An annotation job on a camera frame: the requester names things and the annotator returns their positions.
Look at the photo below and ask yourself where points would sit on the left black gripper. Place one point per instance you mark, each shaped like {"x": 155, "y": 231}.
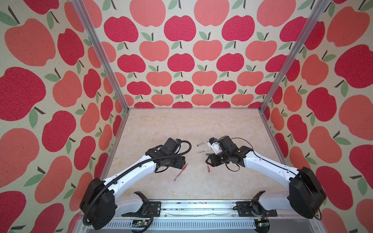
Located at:
{"x": 180, "y": 162}

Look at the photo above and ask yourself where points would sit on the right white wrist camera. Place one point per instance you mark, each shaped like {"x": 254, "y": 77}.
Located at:
{"x": 214, "y": 145}

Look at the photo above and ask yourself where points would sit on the right aluminium frame post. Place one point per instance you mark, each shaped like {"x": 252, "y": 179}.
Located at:
{"x": 316, "y": 12}

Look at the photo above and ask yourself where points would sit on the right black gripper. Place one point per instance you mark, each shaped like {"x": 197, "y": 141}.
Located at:
{"x": 211, "y": 161}

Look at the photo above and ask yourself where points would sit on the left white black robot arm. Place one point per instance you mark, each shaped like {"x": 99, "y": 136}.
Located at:
{"x": 154, "y": 161}

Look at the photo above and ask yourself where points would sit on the white slotted cable duct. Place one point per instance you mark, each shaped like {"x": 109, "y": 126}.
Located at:
{"x": 168, "y": 224}

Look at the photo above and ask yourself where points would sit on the aluminium front frame rail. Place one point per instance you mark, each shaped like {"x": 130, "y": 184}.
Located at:
{"x": 201, "y": 207}

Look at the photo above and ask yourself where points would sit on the red gel pen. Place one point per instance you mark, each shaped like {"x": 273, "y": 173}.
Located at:
{"x": 180, "y": 172}

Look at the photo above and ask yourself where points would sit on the left aluminium frame post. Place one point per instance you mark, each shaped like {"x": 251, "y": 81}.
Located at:
{"x": 100, "y": 51}

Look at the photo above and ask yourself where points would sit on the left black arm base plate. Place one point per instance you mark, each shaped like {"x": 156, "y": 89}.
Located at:
{"x": 153, "y": 208}

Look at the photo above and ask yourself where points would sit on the aluminium frame post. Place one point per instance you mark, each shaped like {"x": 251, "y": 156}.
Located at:
{"x": 316, "y": 12}
{"x": 100, "y": 51}

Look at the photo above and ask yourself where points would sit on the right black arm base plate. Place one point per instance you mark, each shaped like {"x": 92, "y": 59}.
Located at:
{"x": 253, "y": 209}

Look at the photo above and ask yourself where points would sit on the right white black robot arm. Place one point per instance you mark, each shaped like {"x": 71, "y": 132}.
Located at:
{"x": 304, "y": 193}

